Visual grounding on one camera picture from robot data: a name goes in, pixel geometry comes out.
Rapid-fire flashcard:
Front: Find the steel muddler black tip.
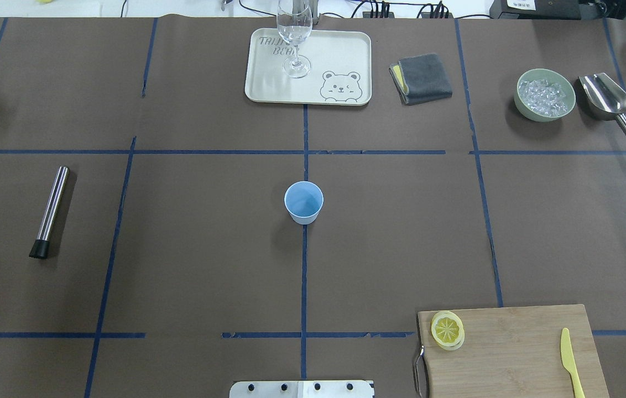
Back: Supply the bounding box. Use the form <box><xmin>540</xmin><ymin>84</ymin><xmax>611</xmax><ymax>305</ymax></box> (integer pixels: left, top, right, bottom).
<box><xmin>28</xmin><ymin>166</ymin><xmax>70</xmax><ymax>259</ymax></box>

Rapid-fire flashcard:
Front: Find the light blue plastic cup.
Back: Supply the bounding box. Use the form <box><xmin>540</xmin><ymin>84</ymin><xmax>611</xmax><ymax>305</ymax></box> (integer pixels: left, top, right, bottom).
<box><xmin>284</xmin><ymin>181</ymin><xmax>324</xmax><ymax>225</ymax></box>

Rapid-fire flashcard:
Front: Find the yellow lemon slice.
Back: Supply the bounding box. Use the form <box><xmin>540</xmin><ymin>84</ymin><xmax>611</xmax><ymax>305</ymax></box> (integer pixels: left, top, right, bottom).
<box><xmin>430</xmin><ymin>311</ymin><xmax>465</xmax><ymax>351</ymax></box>

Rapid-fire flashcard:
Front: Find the cream bear serving tray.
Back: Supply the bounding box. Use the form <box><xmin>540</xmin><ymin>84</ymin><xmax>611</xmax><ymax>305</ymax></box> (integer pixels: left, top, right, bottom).
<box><xmin>244</xmin><ymin>28</ymin><xmax>373</xmax><ymax>106</ymax></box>

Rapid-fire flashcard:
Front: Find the yellow folded cloth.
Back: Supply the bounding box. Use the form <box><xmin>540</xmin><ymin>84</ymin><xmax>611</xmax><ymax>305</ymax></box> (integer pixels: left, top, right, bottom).
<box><xmin>390</xmin><ymin>65</ymin><xmax>408</xmax><ymax>94</ymax></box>

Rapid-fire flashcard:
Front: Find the grey folded cloth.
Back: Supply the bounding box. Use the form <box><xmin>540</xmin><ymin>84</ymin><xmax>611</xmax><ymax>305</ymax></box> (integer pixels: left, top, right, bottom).
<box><xmin>389</xmin><ymin>53</ymin><xmax>453</xmax><ymax>106</ymax></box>

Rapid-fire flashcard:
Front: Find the clear wine glass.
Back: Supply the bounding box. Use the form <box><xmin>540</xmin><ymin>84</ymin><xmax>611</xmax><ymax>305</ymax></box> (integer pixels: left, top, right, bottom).
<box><xmin>276</xmin><ymin>1</ymin><xmax>313</xmax><ymax>78</ymax></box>

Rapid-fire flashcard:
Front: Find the green bowl of ice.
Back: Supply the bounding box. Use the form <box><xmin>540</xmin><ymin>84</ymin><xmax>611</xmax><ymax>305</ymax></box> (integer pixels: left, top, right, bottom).
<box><xmin>514</xmin><ymin>69</ymin><xmax>576</xmax><ymax>123</ymax></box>

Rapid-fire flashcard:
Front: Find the bamboo cutting board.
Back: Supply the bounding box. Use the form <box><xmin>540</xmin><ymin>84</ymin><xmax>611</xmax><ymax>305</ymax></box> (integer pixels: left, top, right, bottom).
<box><xmin>417</xmin><ymin>304</ymin><xmax>609</xmax><ymax>397</ymax></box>

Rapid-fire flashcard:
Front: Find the yellow plastic knife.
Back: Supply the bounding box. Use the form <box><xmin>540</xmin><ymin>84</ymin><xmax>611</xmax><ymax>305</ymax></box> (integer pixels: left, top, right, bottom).
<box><xmin>559</xmin><ymin>327</ymin><xmax>586</xmax><ymax>398</ymax></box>

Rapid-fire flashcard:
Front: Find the steel ice scoop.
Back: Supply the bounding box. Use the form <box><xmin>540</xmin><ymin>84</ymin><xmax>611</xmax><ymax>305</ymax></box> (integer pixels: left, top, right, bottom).
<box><xmin>578</xmin><ymin>72</ymin><xmax>626</xmax><ymax>136</ymax></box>

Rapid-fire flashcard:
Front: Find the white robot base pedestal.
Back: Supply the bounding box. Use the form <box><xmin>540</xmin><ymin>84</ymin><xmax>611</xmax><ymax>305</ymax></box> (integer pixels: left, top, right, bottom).
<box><xmin>229</xmin><ymin>379</ymin><xmax>375</xmax><ymax>397</ymax></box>

